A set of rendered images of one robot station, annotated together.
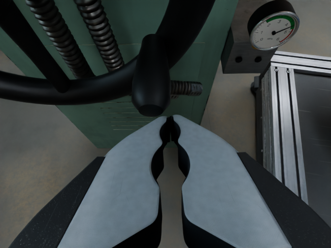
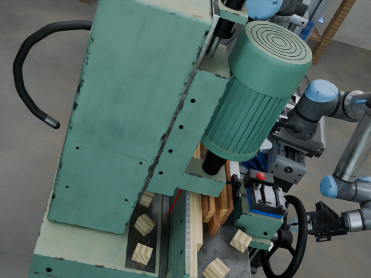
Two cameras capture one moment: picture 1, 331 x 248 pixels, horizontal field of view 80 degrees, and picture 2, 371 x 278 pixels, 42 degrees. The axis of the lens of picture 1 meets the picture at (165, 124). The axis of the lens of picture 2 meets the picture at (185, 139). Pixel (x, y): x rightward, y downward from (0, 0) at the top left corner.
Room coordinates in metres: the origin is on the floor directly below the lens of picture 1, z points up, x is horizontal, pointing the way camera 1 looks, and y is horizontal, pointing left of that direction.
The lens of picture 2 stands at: (0.89, 1.02, 1.94)
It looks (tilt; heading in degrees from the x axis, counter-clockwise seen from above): 40 degrees down; 251
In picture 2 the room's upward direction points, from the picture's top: 25 degrees clockwise
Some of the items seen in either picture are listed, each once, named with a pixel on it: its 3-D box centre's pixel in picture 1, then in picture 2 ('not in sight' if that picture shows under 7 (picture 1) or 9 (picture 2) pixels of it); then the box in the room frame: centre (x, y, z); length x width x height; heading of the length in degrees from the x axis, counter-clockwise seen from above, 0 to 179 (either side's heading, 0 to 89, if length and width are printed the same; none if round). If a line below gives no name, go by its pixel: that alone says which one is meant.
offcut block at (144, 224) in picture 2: not in sight; (144, 224); (0.60, 0.16, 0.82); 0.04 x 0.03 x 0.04; 134
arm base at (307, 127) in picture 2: not in sight; (303, 119); (-0.06, -0.49, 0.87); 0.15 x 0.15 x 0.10
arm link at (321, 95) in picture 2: not in sight; (318, 99); (-0.07, -0.49, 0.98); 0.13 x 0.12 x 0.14; 2
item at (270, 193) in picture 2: not in sight; (265, 192); (0.28, 0.09, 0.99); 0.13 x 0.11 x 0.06; 87
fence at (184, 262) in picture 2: not in sight; (184, 189); (0.51, 0.08, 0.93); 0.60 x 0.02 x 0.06; 87
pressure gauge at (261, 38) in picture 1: (268, 30); not in sight; (0.25, -0.16, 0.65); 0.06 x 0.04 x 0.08; 87
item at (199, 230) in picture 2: not in sight; (195, 172); (0.47, 0.00, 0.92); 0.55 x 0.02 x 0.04; 87
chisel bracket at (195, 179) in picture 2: not in sight; (197, 177); (0.49, 0.09, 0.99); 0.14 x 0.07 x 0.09; 177
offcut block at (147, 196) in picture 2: not in sight; (146, 198); (0.60, 0.06, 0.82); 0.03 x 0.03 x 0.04; 71
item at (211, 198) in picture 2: not in sight; (207, 186); (0.44, 0.05, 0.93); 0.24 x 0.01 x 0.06; 87
